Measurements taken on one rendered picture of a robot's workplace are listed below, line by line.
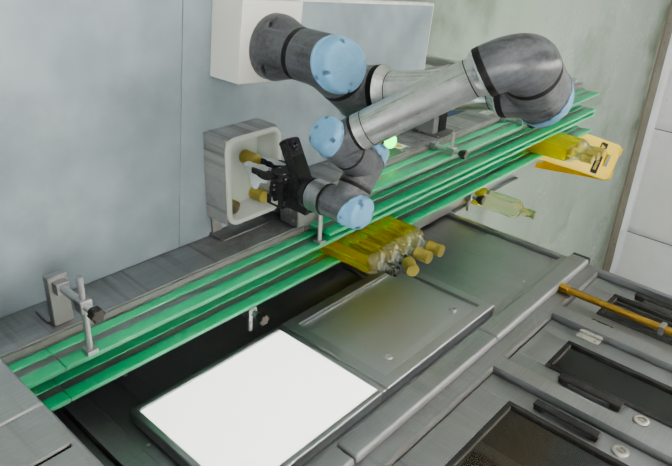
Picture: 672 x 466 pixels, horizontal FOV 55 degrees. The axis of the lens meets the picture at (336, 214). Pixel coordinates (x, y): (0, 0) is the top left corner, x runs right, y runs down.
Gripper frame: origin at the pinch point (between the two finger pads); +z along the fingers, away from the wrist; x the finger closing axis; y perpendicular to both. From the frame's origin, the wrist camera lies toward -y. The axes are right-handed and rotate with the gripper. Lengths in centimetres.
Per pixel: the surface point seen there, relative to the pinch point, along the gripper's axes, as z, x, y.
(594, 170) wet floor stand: 34, 351, 98
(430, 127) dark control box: 1, 79, 7
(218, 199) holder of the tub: 3.8, -8.0, 9.3
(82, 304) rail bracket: -13, -53, 12
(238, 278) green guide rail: -10.9, -14.1, 22.7
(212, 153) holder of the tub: 5.4, -8.3, -2.2
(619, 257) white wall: 69, 615, 280
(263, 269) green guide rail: -11.8, -7.1, 22.6
